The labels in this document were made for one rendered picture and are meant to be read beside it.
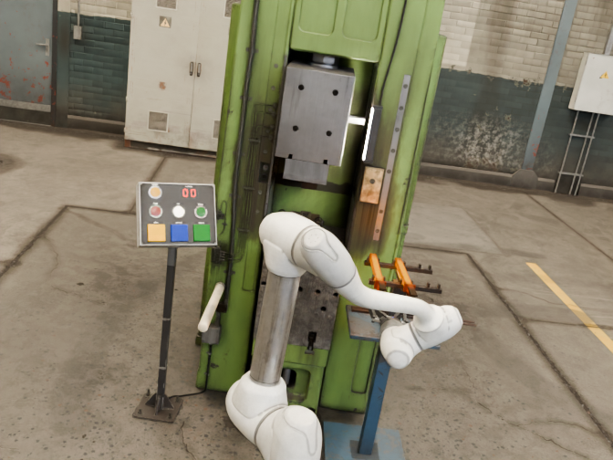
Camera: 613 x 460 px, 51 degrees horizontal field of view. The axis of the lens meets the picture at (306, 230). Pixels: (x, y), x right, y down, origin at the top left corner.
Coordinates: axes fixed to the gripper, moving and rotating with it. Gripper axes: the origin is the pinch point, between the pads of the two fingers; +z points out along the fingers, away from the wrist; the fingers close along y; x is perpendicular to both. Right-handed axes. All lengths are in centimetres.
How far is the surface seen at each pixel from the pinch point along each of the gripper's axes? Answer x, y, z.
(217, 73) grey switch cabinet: 8, -148, 575
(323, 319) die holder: -35, -18, 50
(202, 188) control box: 20, -82, 53
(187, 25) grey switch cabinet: 59, -189, 572
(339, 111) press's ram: 63, -27, 56
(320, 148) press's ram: 45, -32, 57
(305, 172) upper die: 33, -38, 57
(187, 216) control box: 8, -86, 44
